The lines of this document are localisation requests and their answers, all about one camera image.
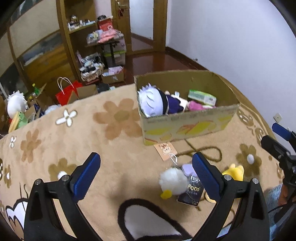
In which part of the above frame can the yellow plush toy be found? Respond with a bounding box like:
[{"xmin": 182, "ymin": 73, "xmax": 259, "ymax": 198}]
[{"xmin": 204, "ymin": 163, "xmax": 245, "ymax": 204}]

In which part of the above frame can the black Face tissue pack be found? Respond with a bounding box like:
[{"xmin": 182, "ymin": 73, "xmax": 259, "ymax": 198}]
[{"xmin": 177, "ymin": 175, "xmax": 204, "ymax": 207}]

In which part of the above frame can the purple item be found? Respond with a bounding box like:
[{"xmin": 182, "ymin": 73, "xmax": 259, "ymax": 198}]
[{"xmin": 182, "ymin": 163, "xmax": 197, "ymax": 177}]

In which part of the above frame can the white fluffy duck keychain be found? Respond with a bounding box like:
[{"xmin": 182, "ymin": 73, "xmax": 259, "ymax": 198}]
[{"xmin": 159, "ymin": 153, "xmax": 188, "ymax": 200}]

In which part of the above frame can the green tissue pack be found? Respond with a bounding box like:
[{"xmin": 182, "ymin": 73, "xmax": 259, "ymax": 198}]
[{"xmin": 188, "ymin": 89, "xmax": 217, "ymax": 106}]

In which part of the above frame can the white-haired plush doll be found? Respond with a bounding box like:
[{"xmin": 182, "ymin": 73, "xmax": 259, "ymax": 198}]
[{"xmin": 137, "ymin": 84, "xmax": 188, "ymax": 118}]

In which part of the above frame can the person's hand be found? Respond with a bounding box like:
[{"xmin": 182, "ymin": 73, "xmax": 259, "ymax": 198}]
[{"xmin": 278, "ymin": 184, "xmax": 288, "ymax": 205}]

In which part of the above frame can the brown floral blanket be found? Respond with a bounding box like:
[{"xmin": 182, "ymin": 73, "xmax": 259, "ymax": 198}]
[{"xmin": 1, "ymin": 78, "xmax": 283, "ymax": 240}]

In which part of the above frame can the pink plush toy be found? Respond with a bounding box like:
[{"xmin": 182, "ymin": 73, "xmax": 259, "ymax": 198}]
[{"xmin": 187, "ymin": 100, "xmax": 215, "ymax": 111}]

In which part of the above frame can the green frog toy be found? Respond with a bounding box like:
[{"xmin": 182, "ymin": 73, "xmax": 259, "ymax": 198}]
[{"xmin": 9, "ymin": 111, "xmax": 28, "ymax": 133}]

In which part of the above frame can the white round plush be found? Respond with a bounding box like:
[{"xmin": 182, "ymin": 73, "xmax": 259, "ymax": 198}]
[{"xmin": 7, "ymin": 90, "xmax": 28, "ymax": 119}]

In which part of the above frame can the red paper bag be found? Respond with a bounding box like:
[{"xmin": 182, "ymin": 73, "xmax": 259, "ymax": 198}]
[{"xmin": 55, "ymin": 77, "xmax": 83, "ymax": 105}]

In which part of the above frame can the green bottle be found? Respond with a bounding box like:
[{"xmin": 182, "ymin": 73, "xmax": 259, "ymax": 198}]
[{"xmin": 32, "ymin": 83, "xmax": 40, "ymax": 96}]

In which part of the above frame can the basket of clothes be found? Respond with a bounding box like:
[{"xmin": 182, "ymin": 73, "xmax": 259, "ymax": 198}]
[{"xmin": 79, "ymin": 52, "xmax": 105, "ymax": 82}]

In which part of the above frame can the small cardboard box with papers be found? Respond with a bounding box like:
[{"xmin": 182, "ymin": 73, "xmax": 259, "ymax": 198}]
[{"xmin": 102, "ymin": 66, "xmax": 125, "ymax": 84}]

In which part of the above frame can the wooden wardrobe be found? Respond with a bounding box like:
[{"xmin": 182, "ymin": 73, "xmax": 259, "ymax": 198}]
[{"xmin": 1, "ymin": 1, "xmax": 75, "ymax": 96}]

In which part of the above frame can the wooden door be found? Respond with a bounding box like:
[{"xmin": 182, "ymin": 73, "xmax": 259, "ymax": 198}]
[{"xmin": 111, "ymin": 0, "xmax": 168, "ymax": 56}]

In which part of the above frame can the small black side table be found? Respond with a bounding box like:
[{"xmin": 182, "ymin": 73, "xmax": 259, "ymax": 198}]
[{"xmin": 85, "ymin": 38, "xmax": 122, "ymax": 68}]

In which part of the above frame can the white storage box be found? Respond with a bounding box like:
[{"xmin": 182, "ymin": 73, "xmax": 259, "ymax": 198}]
[{"xmin": 103, "ymin": 38, "xmax": 126, "ymax": 67}]

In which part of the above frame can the pink clothes pile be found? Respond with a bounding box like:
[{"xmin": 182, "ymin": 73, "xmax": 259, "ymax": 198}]
[{"xmin": 98, "ymin": 29, "xmax": 124, "ymax": 43}]

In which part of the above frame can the red gift bag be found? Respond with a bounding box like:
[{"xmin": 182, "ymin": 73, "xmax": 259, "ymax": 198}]
[{"xmin": 97, "ymin": 18, "xmax": 113, "ymax": 31}]

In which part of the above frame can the wooden corner shelf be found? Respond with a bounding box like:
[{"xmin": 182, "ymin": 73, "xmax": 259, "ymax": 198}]
[{"xmin": 56, "ymin": 0, "xmax": 97, "ymax": 81}]

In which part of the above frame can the wall socket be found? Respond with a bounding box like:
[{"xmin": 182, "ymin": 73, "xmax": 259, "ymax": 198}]
[{"xmin": 273, "ymin": 113, "xmax": 282, "ymax": 123}]

